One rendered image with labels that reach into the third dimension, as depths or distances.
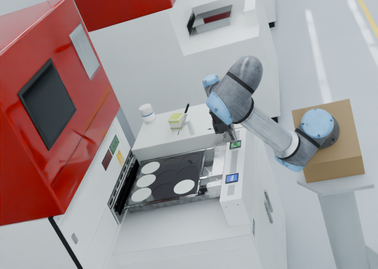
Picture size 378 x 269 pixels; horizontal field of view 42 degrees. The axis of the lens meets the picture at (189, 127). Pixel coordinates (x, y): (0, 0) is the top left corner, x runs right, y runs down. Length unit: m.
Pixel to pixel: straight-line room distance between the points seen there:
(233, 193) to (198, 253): 0.30
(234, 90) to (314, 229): 1.71
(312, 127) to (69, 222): 1.00
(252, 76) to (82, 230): 0.92
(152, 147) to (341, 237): 1.02
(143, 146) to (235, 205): 0.77
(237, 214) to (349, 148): 0.54
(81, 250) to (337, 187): 1.07
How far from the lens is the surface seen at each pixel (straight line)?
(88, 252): 2.07
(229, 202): 2.01
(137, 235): 2.27
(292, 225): 3.25
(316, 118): 1.93
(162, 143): 2.55
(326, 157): 2.13
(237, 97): 1.65
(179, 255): 2.16
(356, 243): 2.47
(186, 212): 2.26
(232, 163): 2.21
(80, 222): 2.04
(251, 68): 1.67
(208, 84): 2.13
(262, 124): 1.77
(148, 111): 2.77
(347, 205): 2.31
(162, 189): 2.33
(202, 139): 2.50
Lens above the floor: 2.16
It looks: 27 degrees down
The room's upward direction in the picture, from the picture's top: 21 degrees counter-clockwise
